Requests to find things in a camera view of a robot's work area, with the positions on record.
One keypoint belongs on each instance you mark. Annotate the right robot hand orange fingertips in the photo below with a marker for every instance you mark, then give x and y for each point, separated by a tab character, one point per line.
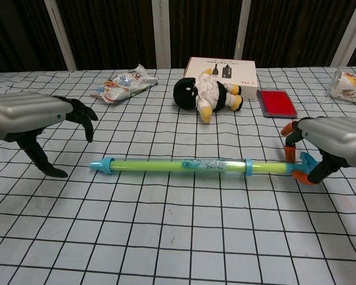
341	139

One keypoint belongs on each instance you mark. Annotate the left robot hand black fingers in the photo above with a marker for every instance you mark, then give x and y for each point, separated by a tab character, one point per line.
23	114

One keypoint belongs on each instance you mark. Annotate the blue green water squirter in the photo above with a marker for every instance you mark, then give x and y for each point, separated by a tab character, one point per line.
270	167

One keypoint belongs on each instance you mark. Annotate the green and blue water squirter tube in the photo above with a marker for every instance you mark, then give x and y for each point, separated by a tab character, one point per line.
102	164

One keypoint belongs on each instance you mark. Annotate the red stamp pad case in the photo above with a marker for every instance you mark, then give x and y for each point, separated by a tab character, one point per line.
277	102

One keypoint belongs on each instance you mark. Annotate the white blue snack bag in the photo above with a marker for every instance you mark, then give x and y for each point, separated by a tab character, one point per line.
124	86

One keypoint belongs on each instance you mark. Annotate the white cardboard product box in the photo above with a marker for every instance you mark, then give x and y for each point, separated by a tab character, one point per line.
243	77

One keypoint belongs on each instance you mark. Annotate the black white plush doll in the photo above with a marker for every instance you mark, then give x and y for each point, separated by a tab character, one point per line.
213	93

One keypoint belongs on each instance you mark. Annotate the white black checkered tablecloth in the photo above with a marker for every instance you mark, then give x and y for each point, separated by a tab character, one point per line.
178	225

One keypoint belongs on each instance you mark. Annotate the white frame post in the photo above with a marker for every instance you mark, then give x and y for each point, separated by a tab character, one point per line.
161	32
350	32
242	29
60	35

